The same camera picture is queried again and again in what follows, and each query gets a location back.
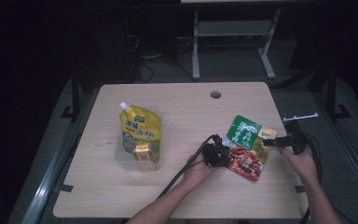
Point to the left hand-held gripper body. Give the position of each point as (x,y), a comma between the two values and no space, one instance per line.
(214,154)

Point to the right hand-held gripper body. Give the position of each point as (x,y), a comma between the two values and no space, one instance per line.
(295,138)

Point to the green and red food packet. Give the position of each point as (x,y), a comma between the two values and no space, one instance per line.
(245,146)

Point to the yellow spouted seasoning pouch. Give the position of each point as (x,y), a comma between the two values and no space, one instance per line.
(141,127)

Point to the clear plastic container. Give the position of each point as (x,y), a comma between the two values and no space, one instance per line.
(121,158)

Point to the person's left hand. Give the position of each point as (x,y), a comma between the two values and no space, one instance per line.
(199,169)

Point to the person's right hand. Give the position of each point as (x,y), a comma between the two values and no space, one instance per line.
(301,163)

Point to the black metal stand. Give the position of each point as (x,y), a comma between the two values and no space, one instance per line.
(331,93)
(75,93)

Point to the black table bracket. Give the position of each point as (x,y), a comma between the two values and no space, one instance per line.
(300,189)
(64,188)

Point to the metal frame rail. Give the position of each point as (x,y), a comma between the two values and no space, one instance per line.
(351,161)
(48,180)

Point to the white metal stand frame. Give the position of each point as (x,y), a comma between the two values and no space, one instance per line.
(195,46)

